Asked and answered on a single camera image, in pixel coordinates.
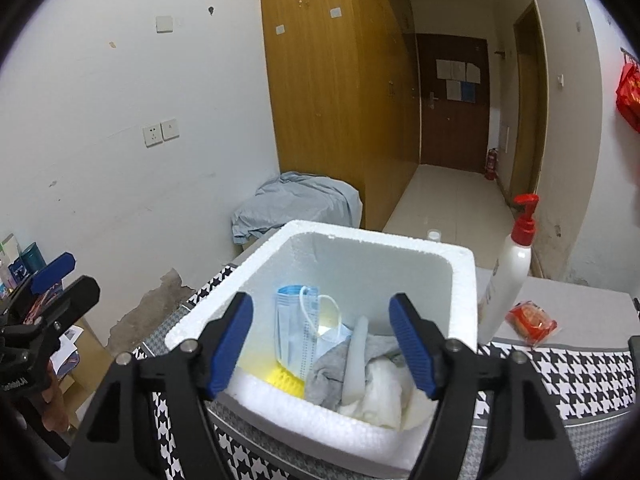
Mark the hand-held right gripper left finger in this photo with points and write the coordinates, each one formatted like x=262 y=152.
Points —
x=230 y=345

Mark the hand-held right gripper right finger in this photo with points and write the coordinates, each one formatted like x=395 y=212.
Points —
x=412 y=345

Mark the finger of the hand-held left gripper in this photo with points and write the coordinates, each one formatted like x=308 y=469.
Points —
x=52 y=272
x=75 y=300

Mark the white cloth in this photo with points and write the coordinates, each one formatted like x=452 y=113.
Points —
x=385 y=395

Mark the light grey sock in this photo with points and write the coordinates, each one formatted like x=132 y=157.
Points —
x=356 y=360

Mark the yellow foam net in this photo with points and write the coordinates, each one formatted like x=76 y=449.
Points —
x=285 y=380

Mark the blue face mask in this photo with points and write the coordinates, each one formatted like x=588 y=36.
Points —
x=295 y=330

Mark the white foam box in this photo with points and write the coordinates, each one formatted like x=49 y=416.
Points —
x=350 y=260

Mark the person's left hand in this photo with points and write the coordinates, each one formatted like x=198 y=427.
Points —
x=55 y=410

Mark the teal box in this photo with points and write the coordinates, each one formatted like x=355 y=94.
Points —
x=32 y=257

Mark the cardboard box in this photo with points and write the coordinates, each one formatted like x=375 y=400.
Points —
x=90 y=355

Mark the white lotion pump bottle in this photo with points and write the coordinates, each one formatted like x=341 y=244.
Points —
x=505 y=285

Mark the clear blue bottle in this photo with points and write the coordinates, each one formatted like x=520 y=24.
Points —
x=434 y=235

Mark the red snack packet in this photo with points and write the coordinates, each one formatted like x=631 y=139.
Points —
x=530 y=322

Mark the light blue bedsheet pile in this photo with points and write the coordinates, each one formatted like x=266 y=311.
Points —
x=300 y=200

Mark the houndstooth table cloth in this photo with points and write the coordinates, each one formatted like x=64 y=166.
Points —
x=575 y=385

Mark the red fire extinguisher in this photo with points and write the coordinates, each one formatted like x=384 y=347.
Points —
x=492 y=165

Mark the dark brown door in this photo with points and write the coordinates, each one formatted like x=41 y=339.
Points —
x=450 y=135

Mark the light wooden side door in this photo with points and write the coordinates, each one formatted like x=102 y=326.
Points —
x=527 y=135

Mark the wooden wardrobe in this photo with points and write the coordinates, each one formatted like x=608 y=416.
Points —
x=325 y=110

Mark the small white paper notice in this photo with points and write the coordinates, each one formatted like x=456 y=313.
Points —
x=473 y=72
x=453 y=90

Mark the blue paper notice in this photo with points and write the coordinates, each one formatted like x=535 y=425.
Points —
x=467 y=92

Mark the large white paper notice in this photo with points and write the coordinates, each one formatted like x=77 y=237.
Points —
x=450 y=69

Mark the white wall socket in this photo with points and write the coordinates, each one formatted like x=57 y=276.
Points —
x=170 y=129
x=152 y=136

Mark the white wall switch plate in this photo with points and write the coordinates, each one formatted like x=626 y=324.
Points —
x=164 y=24

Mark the metal wall hook rack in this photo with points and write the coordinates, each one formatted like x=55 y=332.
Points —
x=631 y=55

